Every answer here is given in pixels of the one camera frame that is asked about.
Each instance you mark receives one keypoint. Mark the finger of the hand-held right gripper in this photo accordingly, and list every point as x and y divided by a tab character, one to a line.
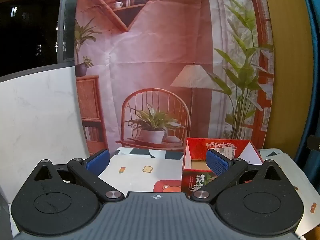
314	143

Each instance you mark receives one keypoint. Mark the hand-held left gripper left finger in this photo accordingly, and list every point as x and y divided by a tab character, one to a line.
98	163

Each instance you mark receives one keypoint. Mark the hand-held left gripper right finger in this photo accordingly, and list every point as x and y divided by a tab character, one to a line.
216	164

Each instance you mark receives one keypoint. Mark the red strawberry print box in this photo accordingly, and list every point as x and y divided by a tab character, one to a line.
197	152

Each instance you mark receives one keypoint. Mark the cartoon print table mat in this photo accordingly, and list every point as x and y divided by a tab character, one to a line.
140	180

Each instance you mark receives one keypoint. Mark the blue curtain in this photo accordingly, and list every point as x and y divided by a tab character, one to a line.
315	80

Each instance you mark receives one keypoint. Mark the white marble board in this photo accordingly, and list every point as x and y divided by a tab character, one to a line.
37	117

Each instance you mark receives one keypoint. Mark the yellow wooden panel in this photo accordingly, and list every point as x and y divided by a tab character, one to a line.
287	67

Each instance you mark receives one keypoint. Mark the room scene backdrop cloth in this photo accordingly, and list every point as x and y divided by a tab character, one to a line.
155	55

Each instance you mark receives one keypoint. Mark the dark window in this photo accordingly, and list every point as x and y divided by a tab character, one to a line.
27	22

